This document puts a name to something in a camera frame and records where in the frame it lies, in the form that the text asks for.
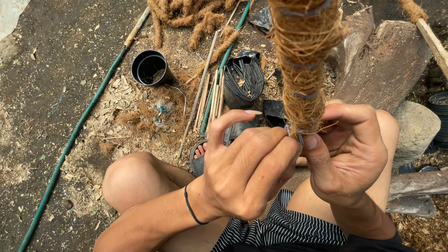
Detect person's right hand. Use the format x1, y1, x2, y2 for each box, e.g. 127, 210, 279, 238
302, 100, 389, 208

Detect person's left hand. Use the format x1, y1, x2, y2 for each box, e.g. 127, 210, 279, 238
195, 109, 304, 223

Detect grey tie string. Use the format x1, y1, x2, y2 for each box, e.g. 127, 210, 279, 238
284, 123, 306, 146

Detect coir-wrapped pole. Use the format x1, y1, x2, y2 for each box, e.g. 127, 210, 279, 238
267, 0, 348, 140

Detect person's right leg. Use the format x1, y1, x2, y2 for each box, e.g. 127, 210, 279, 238
286, 99, 400, 226

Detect person's leg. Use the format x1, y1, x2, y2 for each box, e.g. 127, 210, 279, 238
286, 99, 400, 226
101, 151, 231, 252

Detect shiny black plastic bag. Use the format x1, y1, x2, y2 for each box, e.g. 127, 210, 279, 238
224, 116, 259, 146

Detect black sandal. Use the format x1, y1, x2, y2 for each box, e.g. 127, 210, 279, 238
189, 139, 210, 178

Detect person's foot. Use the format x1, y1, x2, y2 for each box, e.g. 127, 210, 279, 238
194, 142, 208, 160

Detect black wrist band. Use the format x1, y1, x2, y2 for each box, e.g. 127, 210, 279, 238
184, 185, 209, 225

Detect black white striped shorts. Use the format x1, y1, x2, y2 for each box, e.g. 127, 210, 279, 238
211, 189, 348, 252

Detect grey stone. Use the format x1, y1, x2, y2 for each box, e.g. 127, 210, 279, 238
391, 101, 442, 169

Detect grey round log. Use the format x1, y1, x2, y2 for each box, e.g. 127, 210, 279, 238
385, 170, 448, 218

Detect flat black plastic bag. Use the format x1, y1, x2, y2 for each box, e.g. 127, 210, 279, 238
263, 99, 288, 128

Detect bundle of bamboo sticks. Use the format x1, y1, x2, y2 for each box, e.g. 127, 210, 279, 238
193, 68, 227, 133

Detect stack of black nursery bags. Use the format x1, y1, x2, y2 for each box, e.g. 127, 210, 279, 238
223, 55, 265, 110

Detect long thin bamboo stick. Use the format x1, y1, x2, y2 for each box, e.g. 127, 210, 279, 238
177, 29, 222, 159

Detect stack of black pots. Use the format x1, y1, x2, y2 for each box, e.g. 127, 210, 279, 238
427, 92, 448, 150

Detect large wooden log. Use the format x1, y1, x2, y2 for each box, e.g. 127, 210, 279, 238
328, 7, 435, 113

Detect person's left leg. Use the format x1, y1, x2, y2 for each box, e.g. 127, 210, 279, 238
101, 151, 231, 252

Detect black plastic pot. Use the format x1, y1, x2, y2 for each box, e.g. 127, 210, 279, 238
131, 50, 174, 87

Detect coir-tipped wooden stake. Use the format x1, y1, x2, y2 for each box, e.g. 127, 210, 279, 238
398, 0, 448, 82

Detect crumpled black plastic bag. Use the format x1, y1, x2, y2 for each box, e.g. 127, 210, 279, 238
247, 5, 274, 35

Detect white plastic sheet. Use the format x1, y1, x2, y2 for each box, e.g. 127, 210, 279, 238
0, 0, 31, 41

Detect teal string tangle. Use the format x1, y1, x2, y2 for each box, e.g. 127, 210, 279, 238
153, 100, 174, 115

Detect thin green hose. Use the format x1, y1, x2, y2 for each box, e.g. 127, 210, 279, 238
199, 0, 252, 136

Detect pile of coir ropes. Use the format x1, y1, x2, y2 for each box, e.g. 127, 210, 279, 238
146, 0, 247, 64

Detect thick green hose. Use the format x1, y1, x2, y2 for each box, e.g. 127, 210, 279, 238
17, 45, 129, 252

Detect short bamboo handle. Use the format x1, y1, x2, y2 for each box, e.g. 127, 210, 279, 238
123, 7, 151, 48

